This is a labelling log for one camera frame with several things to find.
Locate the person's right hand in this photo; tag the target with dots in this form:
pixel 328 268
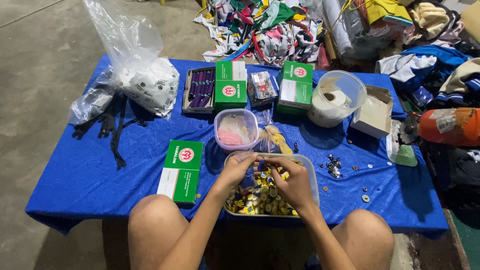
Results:
pixel 294 185

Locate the round clear plastic tub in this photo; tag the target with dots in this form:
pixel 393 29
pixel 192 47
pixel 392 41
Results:
pixel 337 97

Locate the green and clear plastic tray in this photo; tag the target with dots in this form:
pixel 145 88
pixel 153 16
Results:
pixel 403 153

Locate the clear bag of yellow items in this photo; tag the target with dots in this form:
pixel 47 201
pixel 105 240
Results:
pixel 277 138

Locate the large clear bag white labels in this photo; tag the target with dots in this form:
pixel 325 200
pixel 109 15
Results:
pixel 144 71

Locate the orange fabric cutting machine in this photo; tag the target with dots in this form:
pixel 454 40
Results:
pixel 446 125

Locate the person's left hand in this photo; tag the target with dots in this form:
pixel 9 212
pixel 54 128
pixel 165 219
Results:
pixel 230 172

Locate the black zipper slider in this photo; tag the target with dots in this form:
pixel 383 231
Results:
pixel 296 147

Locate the white tape roll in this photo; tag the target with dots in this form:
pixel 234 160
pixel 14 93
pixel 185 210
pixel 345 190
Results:
pixel 332 101

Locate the person's left leg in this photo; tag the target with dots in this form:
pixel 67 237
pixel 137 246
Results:
pixel 157 232

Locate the open white cardboard box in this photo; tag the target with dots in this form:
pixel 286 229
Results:
pixel 373 112

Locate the open carton of purple spools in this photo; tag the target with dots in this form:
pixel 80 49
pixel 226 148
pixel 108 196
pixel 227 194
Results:
pixel 200 90

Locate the square clear tub pink contents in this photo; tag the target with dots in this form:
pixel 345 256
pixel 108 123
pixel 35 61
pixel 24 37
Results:
pixel 236 129

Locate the clear packet of silver items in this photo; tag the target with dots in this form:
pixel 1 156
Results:
pixel 261 87

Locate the green and white thread box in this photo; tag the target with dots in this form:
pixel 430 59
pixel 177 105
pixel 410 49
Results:
pixel 182 170
pixel 229 90
pixel 295 88

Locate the small bag of blue buttons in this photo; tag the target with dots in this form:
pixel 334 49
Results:
pixel 249 180

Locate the pile of metal zipper sliders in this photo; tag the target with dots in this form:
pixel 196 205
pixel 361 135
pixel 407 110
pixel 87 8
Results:
pixel 333 167

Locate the person's leg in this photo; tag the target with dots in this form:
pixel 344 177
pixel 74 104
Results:
pixel 367 240
pixel 157 232

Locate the pile of mixed yellow buttons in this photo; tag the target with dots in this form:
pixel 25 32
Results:
pixel 258 204

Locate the heap of clothes and fabric rolls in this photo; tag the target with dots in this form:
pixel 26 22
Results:
pixel 412 45

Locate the person's right leg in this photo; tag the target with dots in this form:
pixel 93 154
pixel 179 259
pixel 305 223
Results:
pixel 367 240

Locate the small clear bag black items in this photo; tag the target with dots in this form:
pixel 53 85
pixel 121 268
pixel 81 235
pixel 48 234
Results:
pixel 92 99

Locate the clear rectangular plastic tub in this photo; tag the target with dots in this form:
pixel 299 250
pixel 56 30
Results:
pixel 313 180

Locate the grey loose button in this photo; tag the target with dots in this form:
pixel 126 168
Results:
pixel 365 198

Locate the blue tablecloth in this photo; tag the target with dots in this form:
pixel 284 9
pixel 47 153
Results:
pixel 112 172

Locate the bundle of black zippers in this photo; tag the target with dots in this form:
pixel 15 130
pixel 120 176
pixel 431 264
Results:
pixel 116 127

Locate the heap of colourful fabric scraps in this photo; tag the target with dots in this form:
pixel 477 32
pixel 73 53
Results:
pixel 262 30

